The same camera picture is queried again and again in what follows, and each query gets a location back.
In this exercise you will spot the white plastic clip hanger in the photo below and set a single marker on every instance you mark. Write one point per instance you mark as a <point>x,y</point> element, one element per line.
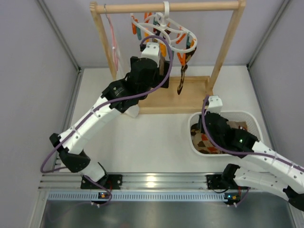
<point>180,39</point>

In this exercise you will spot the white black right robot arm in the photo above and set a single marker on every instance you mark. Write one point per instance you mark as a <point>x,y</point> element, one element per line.
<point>258,167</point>

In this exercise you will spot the wooden clothes rack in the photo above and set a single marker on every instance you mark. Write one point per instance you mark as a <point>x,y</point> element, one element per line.
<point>195,88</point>

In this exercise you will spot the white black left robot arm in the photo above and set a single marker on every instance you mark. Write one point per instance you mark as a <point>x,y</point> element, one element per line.
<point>116,99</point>

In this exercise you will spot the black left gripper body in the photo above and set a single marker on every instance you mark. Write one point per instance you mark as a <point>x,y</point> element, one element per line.
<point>165,77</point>

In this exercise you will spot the argyle patterned sock in basket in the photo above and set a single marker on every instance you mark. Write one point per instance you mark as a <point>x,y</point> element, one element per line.
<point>203,145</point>

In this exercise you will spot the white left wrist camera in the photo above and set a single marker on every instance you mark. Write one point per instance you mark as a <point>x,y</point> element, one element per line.
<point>151,50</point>

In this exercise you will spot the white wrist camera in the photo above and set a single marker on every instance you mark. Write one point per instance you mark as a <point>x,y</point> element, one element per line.
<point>151,50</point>
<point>214,104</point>

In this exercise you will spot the perforated cable tray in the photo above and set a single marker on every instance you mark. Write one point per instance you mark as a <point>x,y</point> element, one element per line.
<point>137,196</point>

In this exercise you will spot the white hanging cloth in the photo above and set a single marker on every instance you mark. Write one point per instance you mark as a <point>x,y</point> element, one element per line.
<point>133,111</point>

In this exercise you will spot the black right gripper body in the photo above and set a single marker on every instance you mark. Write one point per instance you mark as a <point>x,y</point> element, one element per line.
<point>208,119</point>

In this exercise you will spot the white perforated plastic basket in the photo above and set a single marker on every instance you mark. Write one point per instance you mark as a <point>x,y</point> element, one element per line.
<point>236,116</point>

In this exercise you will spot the aluminium rail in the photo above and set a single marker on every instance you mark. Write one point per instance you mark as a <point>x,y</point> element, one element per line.
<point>132,181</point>

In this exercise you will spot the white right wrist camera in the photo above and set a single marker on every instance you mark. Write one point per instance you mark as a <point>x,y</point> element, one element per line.
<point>214,104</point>

